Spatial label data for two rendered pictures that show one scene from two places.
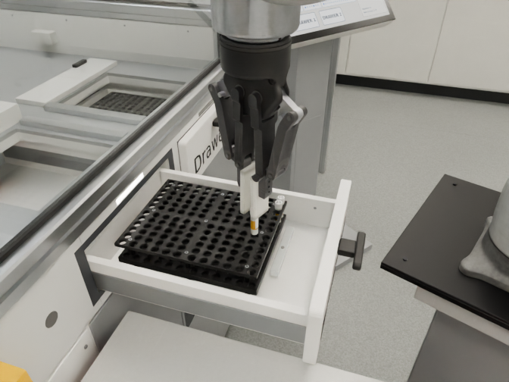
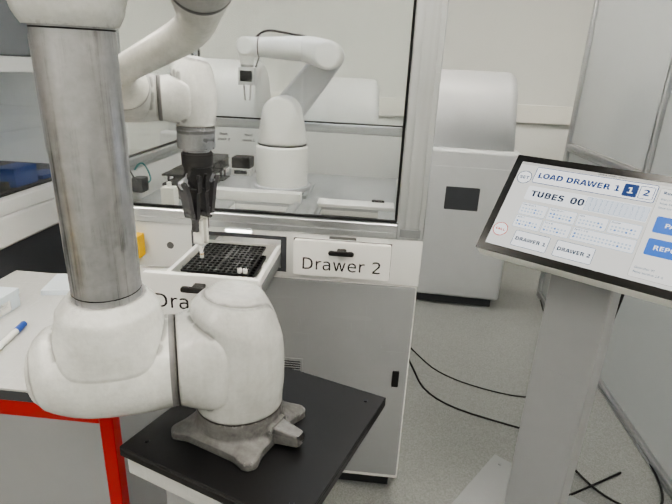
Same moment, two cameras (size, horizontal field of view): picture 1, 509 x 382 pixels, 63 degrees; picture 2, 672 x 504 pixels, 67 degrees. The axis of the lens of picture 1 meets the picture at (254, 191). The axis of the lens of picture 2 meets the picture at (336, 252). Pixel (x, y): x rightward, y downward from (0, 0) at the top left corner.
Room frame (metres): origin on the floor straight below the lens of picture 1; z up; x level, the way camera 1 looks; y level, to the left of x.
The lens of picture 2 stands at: (0.50, -1.27, 1.40)
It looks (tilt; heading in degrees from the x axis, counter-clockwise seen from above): 20 degrees down; 77
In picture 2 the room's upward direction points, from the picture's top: 3 degrees clockwise
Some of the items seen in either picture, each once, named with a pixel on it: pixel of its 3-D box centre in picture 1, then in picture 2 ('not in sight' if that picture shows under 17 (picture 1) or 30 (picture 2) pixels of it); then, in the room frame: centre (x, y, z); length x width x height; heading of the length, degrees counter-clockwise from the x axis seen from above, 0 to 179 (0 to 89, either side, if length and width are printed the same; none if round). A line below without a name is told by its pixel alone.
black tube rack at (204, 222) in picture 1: (207, 235); (226, 267); (0.50, 0.08, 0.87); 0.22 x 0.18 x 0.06; 73
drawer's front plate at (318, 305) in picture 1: (329, 260); (202, 295); (0.44, -0.11, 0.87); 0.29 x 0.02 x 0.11; 163
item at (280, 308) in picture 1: (202, 236); (227, 268); (0.50, 0.09, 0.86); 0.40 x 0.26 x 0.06; 73
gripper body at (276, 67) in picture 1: (255, 75); (197, 169); (0.44, 0.00, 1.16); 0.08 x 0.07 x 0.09; 49
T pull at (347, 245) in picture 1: (351, 248); (197, 288); (0.43, -0.14, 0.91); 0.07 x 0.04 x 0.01; 163
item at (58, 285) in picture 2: not in sight; (65, 283); (0.03, 0.24, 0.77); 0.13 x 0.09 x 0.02; 86
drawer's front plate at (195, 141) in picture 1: (211, 133); (341, 259); (0.84, 0.10, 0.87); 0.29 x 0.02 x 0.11; 163
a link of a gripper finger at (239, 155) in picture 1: (245, 126); (203, 195); (0.45, 0.01, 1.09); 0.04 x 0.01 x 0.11; 139
